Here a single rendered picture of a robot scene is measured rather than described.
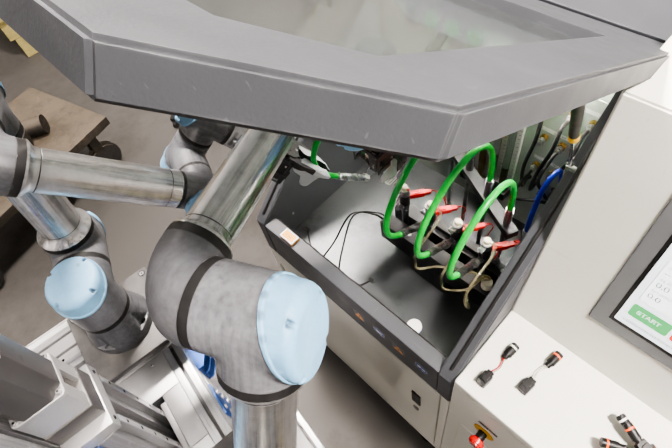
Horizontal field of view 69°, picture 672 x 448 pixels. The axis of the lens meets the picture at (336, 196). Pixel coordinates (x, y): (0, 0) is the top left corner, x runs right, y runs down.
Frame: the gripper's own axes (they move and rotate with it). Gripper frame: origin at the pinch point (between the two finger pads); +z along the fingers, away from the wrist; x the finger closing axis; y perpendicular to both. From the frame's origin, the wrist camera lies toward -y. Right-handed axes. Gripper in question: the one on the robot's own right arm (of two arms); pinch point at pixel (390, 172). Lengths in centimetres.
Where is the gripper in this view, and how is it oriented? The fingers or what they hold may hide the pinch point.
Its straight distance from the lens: 112.8
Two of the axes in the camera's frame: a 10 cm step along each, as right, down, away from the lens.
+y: -6.9, 6.3, -3.5
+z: 1.3, 5.9, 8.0
